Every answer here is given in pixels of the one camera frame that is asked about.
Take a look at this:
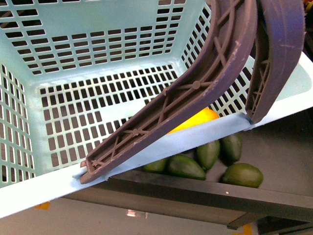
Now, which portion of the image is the yellow mango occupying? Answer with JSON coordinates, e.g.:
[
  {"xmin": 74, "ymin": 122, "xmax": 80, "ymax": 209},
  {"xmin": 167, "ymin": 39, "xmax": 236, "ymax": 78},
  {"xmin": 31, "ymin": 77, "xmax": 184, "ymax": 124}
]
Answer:
[{"xmin": 169, "ymin": 108, "xmax": 219, "ymax": 134}]

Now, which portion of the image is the light blue plastic basket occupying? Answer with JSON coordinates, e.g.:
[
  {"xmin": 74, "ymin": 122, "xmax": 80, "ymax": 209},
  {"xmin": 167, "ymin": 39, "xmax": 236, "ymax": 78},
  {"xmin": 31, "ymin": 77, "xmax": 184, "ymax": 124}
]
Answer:
[{"xmin": 0, "ymin": 0, "xmax": 313, "ymax": 218}]

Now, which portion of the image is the brown basket handle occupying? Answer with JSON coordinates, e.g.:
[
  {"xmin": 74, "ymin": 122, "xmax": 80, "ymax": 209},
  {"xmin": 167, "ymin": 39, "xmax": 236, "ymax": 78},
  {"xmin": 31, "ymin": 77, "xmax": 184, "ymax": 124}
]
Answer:
[
  {"xmin": 245, "ymin": 0, "xmax": 305, "ymax": 124},
  {"xmin": 80, "ymin": 0, "xmax": 257, "ymax": 184}
]

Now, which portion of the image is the green avocado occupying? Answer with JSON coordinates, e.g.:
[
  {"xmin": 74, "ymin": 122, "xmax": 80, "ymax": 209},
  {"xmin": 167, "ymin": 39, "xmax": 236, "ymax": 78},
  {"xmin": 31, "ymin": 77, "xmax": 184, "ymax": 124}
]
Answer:
[
  {"xmin": 196, "ymin": 140, "xmax": 221, "ymax": 171},
  {"xmin": 220, "ymin": 163, "xmax": 264, "ymax": 188},
  {"xmin": 143, "ymin": 158, "xmax": 167, "ymax": 173},
  {"xmin": 220, "ymin": 133, "xmax": 243, "ymax": 165},
  {"xmin": 166, "ymin": 154, "xmax": 206, "ymax": 181}
]

